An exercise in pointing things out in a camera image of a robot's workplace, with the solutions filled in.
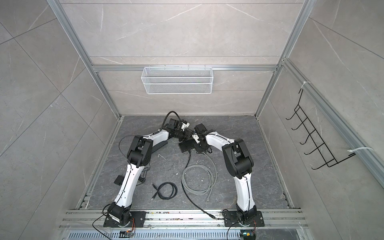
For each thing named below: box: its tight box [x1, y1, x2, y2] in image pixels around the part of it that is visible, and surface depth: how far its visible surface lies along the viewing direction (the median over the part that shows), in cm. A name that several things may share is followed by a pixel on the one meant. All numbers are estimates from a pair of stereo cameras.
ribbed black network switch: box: [178, 139, 196, 153], surface depth 102 cm
